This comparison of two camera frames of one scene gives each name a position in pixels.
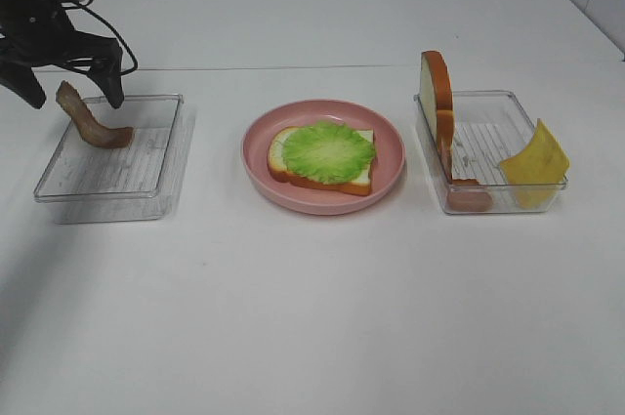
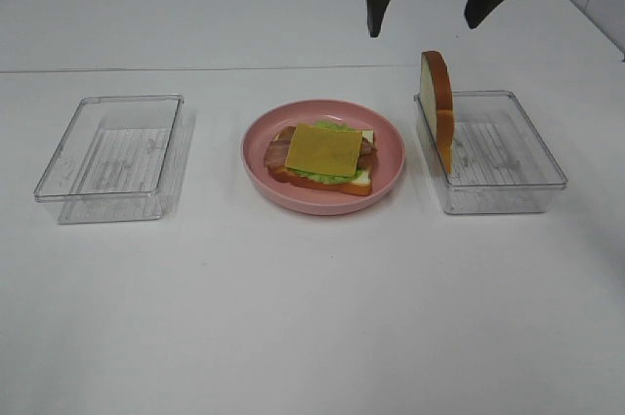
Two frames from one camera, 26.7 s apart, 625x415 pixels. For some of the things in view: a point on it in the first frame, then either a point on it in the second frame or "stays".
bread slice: [361, 185] stays
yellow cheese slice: [538, 172] -> [324, 148]
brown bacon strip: [97, 133] -> [276, 151]
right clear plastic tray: [487, 126] stays
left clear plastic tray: [83, 184] stays
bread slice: [437, 97] stays
